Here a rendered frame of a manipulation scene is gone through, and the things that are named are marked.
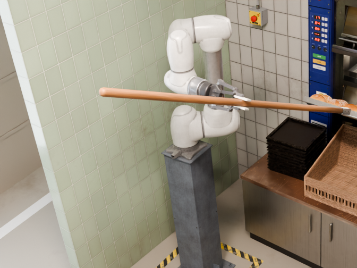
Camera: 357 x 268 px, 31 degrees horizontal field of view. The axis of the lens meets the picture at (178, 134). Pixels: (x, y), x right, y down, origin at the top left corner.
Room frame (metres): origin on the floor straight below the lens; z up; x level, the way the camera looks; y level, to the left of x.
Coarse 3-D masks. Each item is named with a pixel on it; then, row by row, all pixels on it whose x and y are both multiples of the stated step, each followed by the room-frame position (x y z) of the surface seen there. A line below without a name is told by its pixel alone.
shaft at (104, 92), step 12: (108, 96) 1.81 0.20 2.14; (120, 96) 1.84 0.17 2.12; (132, 96) 1.87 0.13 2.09; (144, 96) 1.91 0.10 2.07; (156, 96) 1.94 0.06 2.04; (168, 96) 1.99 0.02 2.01; (180, 96) 2.03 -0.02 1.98; (192, 96) 2.07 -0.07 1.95; (204, 96) 2.12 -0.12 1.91; (276, 108) 2.43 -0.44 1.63; (288, 108) 2.49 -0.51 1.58; (300, 108) 2.55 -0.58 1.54; (312, 108) 2.62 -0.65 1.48; (324, 108) 2.70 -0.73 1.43; (336, 108) 2.78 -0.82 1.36
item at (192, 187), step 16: (208, 144) 3.16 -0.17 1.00; (176, 160) 3.08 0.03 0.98; (192, 160) 3.02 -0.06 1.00; (208, 160) 3.13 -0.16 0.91; (176, 176) 3.09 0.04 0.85; (192, 176) 3.01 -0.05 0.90; (208, 176) 3.12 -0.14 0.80; (176, 192) 3.10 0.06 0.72; (192, 192) 3.02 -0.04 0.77; (208, 192) 3.11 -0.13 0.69; (176, 208) 3.12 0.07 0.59; (192, 208) 3.03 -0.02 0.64; (208, 208) 3.09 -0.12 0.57; (176, 224) 3.13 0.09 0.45; (192, 224) 3.04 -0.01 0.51; (208, 224) 3.08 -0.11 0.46; (192, 240) 3.05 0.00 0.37; (208, 240) 3.07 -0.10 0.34; (192, 256) 3.06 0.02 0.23; (208, 256) 3.05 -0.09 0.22; (240, 256) 3.24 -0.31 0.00
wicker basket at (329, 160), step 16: (352, 128) 3.36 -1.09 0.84; (336, 144) 3.34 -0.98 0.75; (352, 144) 3.33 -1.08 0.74; (320, 160) 3.20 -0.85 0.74; (336, 160) 3.35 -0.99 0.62; (352, 160) 3.30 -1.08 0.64; (304, 176) 3.08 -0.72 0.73; (320, 176) 3.20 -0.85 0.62; (336, 176) 3.22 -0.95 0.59; (352, 176) 3.20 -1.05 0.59; (304, 192) 3.08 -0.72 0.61; (320, 192) 3.00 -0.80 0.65; (336, 192) 2.93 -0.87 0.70; (352, 192) 3.04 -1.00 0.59; (352, 208) 2.85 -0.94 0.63
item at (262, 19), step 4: (252, 8) 3.89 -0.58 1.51; (260, 8) 3.87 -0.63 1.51; (264, 8) 3.87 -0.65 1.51; (252, 12) 3.86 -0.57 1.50; (256, 12) 3.83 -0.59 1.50; (260, 12) 3.81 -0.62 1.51; (264, 12) 3.83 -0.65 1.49; (256, 16) 3.83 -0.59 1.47; (260, 16) 3.81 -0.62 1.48; (264, 16) 3.83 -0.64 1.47; (256, 20) 3.84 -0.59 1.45; (260, 20) 3.81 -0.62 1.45; (264, 20) 3.83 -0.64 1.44; (256, 24) 3.84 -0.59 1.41; (260, 24) 3.81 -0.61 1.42; (264, 24) 3.83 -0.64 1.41
